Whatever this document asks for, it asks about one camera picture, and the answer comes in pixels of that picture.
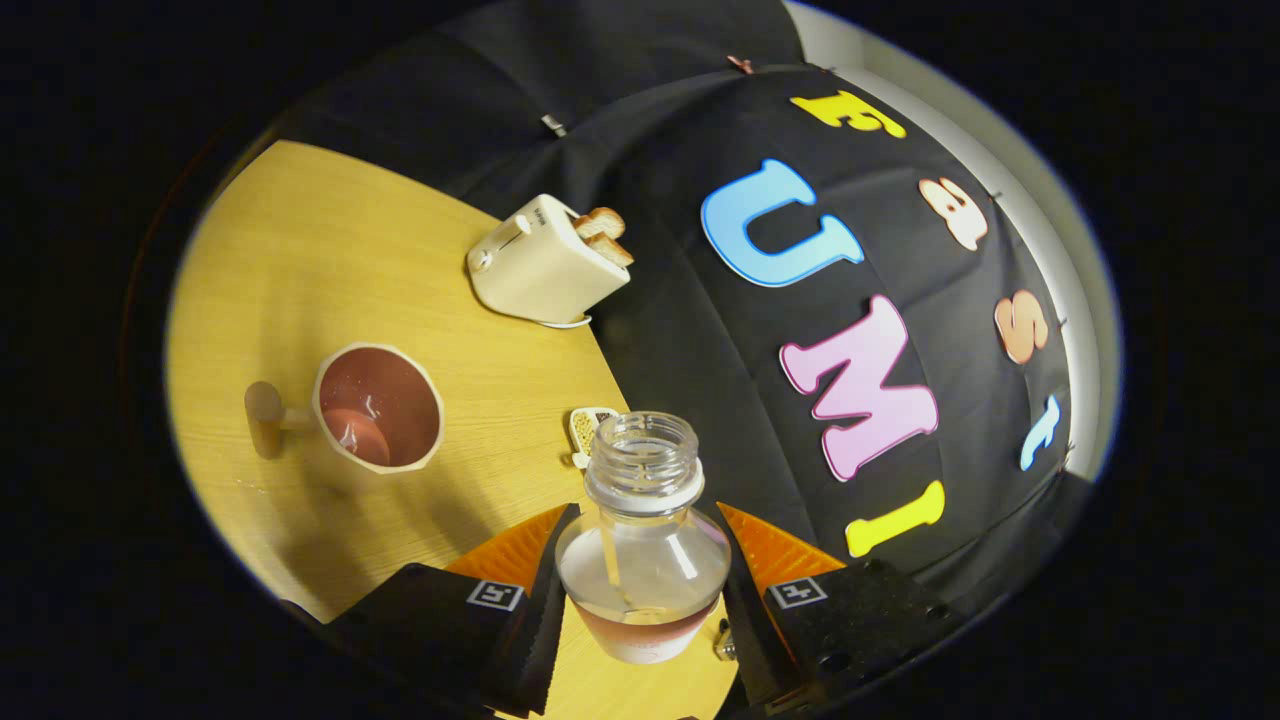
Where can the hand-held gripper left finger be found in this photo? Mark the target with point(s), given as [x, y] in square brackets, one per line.
[545, 645]

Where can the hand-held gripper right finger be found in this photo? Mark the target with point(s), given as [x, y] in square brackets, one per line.
[748, 645]

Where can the clear plastic juice bottle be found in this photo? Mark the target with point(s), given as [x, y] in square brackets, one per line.
[645, 580]

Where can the cream cup with red inside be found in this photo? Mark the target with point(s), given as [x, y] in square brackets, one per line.
[385, 405]

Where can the white divided condiment dish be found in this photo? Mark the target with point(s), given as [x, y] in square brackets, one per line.
[582, 430]

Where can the cream toaster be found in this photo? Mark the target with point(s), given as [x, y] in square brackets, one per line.
[535, 270]

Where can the toast slice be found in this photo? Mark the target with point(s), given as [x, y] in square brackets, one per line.
[612, 250]
[600, 222]

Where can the wooden table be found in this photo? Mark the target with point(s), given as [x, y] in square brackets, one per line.
[300, 260]

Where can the silver cloth clip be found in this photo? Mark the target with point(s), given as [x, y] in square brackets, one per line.
[552, 125]

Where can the red cloth clip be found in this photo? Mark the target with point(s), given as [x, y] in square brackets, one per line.
[740, 64]

